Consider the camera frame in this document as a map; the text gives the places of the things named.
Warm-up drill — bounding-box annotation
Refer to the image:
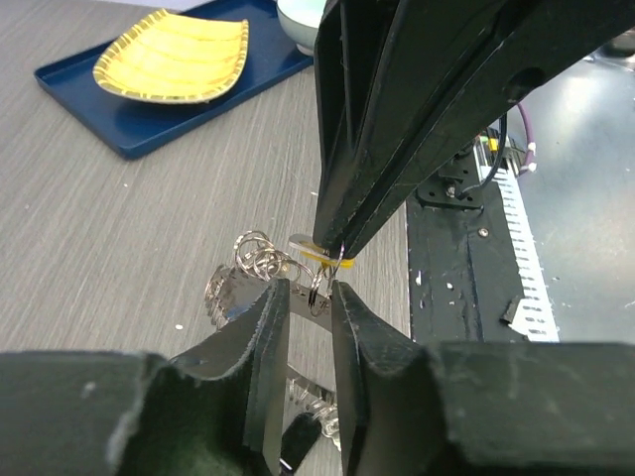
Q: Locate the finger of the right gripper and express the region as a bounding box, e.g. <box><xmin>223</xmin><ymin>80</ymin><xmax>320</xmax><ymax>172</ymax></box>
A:
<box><xmin>313</xmin><ymin>1</ymin><xmax>501</xmax><ymax>248</ymax></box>
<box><xmin>341</xmin><ymin>1</ymin><xmax>634</xmax><ymax>258</ymax></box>

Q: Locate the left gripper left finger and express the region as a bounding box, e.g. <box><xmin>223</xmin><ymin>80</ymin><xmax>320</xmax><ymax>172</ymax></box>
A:
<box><xmin>1</xmin><ymin>280</ymin><xmax>290</xmax><ymax>475</ymax></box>

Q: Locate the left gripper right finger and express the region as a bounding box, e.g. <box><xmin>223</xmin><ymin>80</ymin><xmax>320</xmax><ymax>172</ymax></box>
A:
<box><xmin>331</xmin><ymin>282</ymin><xmax>634</xmax><ymax>475</ymax></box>

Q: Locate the yellow key tag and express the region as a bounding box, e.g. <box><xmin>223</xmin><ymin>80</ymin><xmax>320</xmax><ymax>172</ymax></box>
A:
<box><xmin>289</xmin><ymin>234</ymin><xmax>355</xmax><ymax>269</ymax></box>

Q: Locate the black key fob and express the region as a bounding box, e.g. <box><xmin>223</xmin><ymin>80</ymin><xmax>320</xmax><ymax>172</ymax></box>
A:
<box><xmin>279</xmin><ymin>412</ymin><xmax>322</xmax><ymax>475</ymax></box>

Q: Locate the pale green bowl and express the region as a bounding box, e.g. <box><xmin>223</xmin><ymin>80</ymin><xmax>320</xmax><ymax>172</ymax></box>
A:
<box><xmin>276</xmin><ymin>0</ymin><xmax>326</xmax><ymax>57</ymax></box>

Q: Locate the black mounting plate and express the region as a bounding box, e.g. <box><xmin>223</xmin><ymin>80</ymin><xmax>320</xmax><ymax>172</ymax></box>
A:
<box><xmin>407</xmin><ymin>183</ymin><xmax>527</xmax><ymax>343</ymax></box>

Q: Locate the yellow bamboo basket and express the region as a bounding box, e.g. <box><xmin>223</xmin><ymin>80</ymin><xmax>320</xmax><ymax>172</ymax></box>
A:
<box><xmin>92</xmin><ymin>9</ymin><xmax>249</xmax><ymax>104</ymax></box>

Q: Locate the blue metal tray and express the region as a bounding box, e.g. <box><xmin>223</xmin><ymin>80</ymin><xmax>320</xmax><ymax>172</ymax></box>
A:
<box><xmin>34</xmin><ymin>1</ymin><xmax>313</xmax><ymax>160</ymax></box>

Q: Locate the white slotted cable duct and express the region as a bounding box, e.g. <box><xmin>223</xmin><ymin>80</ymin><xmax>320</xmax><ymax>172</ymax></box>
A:
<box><xmin>473</xmin><ymin>133</ymin><xmax>562</xmax><ymax>343</ymax></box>

